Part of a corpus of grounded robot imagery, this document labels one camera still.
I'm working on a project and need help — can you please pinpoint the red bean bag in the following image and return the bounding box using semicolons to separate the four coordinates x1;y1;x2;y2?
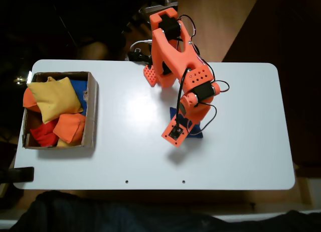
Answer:
30;119;60;148

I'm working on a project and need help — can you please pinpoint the thin gripper servo wire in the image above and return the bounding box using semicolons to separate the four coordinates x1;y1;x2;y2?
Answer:
199;103;218;136

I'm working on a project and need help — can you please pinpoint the brown cardboard box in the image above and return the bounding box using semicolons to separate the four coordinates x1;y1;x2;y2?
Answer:
22;71;99;150

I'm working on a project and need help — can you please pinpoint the black clamp block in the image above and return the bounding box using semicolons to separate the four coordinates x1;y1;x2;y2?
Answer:
0;166;35;184

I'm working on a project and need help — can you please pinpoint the black table clamp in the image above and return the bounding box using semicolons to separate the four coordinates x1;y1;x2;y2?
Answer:
128;50;153;65

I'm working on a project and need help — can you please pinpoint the person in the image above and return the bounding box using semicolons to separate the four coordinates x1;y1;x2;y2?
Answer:
10;190;321;232

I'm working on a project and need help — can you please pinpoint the orange camera mount with camera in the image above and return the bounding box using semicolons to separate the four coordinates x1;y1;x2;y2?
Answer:
161;116;195;148

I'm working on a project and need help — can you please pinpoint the orange bean bag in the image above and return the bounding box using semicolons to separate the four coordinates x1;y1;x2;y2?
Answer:
23;87;42;113
52;113;87;145

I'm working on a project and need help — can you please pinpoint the white cable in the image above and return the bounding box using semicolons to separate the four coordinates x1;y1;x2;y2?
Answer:
130;39;153;51

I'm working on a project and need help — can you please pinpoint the blue bean bag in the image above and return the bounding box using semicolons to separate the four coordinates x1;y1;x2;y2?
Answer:
69;79;88;117
169;106;204;138

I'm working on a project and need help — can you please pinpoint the forearm servo wire bundle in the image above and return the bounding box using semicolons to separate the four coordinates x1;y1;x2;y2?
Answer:
179;14;230;93

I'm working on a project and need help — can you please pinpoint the thick black camera cable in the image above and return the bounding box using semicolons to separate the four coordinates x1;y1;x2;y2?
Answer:
175;69;190;130

